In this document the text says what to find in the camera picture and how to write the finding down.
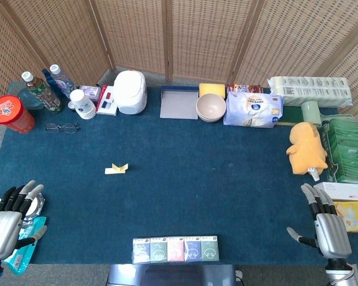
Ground woven bamboo folding screen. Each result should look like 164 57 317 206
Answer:
0 0 358 126

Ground dark blue carpet mat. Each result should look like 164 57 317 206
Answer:
0 86 358 266

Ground dark blue bottle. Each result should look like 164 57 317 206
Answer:
42 69 67 104

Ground green tissue pack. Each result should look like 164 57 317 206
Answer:
150 237 168 263
200 235 220 262

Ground light blue printed bag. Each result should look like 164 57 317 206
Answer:
223 91 284 129

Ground silver foil dish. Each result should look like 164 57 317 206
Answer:
19 190 46 223

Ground teal glass dish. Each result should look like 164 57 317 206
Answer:
7 82 44 111

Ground pale yellow paper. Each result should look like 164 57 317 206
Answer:
104 163 130 175

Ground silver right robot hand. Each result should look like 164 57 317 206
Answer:
286 183 353 259

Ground small white carton box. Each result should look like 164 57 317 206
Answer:
313 182 358 201

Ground green sachet display box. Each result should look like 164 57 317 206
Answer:
319 114 358 184

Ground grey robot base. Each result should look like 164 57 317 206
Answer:
106 263 237 286

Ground yellow plush toy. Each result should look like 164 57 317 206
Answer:
286 121 329 176

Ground teal snack bag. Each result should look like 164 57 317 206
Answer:
1 216 48 275

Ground red white carton box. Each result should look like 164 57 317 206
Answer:
95 85 119 116

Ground white paper cup stack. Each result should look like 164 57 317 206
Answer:
69 89 97 120

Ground thin metal eyeglasses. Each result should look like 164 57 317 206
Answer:
44 122 80 135

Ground red canister orange lid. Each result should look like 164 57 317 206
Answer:
0 95 36 134

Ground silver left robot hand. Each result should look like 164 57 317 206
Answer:
0 179 48 260

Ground yellow wet wipes pack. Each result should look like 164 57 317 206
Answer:
332 200 358 233

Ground blue tissue pack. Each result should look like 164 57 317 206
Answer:
184 236 202 262
132 237 152 264

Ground green tea bottle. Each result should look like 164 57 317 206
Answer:
21 71 65 114

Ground grey tray blue rim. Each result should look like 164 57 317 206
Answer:
159 86 199 120

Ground white green tissue bundle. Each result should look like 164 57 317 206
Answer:
267 76 353 108

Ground brown red snack packet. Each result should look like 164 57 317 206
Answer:
226 83 264 95

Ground white plush label tag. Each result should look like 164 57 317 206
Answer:
307 166 320 182

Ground beige bowl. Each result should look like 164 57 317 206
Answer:
198 114 224 123
196 93 227 119

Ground pink tissue pack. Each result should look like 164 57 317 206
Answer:
166 237 186 262

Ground green yellow scouring sponge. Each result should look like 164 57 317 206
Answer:
276 104 305 127

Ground white rice cooker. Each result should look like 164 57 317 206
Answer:
112 70 148 115

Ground clear water bottle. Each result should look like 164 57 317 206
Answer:
50 64 77 101

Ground small purple lidded box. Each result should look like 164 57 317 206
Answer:
79 85 102 102

